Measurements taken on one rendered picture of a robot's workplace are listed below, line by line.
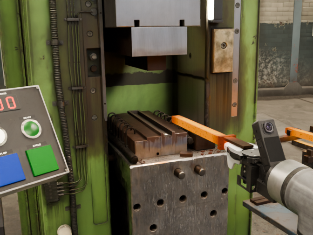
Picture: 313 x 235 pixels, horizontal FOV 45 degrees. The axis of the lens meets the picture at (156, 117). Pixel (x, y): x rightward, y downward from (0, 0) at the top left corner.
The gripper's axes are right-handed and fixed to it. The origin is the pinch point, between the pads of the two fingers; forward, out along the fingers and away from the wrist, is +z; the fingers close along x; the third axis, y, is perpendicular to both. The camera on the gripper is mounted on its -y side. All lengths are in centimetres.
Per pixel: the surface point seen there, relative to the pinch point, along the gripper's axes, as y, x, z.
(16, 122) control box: -2, -50, 30
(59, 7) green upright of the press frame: -34, -33, 56
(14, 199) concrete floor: 112, -57, 236
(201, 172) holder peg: 21.1, 8.8, 31.3
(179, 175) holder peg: 20.8, 0.4, 31.4
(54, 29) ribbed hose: -27, -36, 54
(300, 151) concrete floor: 109, 246, 242
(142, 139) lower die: 10.6, -8.8, 42.9
